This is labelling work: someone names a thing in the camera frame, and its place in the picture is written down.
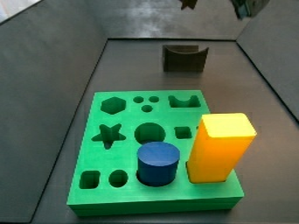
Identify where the brown star prism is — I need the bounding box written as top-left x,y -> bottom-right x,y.
179,0 -> 198,10

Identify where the blue cylinder block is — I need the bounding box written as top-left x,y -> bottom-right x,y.
137,142 -> 181,187

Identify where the green shape sorter board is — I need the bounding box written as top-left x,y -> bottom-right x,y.
67,90 -> 245,217

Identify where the dark second gripper body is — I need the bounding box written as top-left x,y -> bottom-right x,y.
230,0 -> 270,20

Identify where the yellow square prism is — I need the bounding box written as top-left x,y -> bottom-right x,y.
188,113 -> 258,184

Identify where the black curved fixture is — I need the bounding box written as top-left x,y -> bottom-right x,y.
163,45 -> 210,72

